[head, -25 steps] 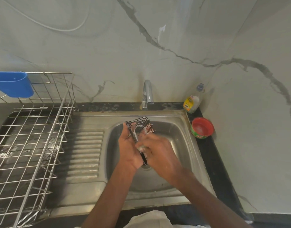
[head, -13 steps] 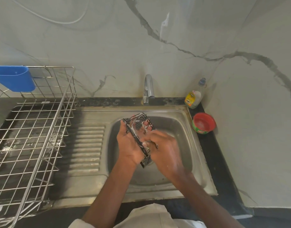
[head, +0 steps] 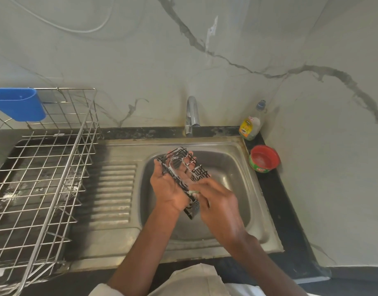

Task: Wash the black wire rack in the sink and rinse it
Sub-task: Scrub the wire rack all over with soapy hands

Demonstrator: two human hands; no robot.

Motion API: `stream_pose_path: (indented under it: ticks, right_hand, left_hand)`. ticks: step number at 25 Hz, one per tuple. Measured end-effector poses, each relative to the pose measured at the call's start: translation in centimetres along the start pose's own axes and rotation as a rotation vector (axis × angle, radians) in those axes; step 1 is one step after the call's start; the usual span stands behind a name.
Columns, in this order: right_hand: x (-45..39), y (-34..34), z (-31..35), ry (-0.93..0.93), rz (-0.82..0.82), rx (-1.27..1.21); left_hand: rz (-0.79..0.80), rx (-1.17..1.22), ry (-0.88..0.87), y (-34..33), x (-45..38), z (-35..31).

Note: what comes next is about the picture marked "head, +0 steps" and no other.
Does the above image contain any blue plastic cutlery holder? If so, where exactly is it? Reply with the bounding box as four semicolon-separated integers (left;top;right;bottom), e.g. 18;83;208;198
0;88;46;122

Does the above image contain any stainless steel sink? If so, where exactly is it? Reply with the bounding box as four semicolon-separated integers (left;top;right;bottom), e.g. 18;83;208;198
69;137;284;272

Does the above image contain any person's right hand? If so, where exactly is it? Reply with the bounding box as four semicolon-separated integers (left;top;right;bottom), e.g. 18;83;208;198
191;178;249;247

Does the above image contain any clear dish soap bottle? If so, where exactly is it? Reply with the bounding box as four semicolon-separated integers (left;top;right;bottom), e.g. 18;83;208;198
239;100;267;141

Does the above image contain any person's left hand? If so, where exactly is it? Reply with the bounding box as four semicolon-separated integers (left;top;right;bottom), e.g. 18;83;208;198
150;151;199;214

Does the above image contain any red dish soap tub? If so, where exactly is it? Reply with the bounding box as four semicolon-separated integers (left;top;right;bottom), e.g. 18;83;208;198
248;145;281;174

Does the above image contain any white shirt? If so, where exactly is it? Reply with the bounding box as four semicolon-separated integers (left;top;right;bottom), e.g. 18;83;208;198
98;263;301;296

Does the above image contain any person's left forearm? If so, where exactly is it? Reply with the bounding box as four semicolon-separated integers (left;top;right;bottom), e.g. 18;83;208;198
107;209;181;296

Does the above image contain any white cable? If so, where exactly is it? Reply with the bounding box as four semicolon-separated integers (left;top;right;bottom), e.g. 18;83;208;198
6;0;113;34

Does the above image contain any black wire rack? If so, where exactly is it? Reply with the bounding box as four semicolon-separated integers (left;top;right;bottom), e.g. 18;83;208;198
156;147;212;220

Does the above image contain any steel wire dish rack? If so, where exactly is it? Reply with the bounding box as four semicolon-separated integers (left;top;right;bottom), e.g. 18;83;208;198
0;87;105;296

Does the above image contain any chrome faucet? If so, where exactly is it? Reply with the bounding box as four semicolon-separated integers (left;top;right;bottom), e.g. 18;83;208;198
185;96;201;138

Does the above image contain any black drip tray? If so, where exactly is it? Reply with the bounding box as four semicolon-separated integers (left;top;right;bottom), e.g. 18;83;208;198
0;137;97;276

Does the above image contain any person's right forearm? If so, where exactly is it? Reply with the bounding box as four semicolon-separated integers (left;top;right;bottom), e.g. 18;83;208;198
219;230;310;296

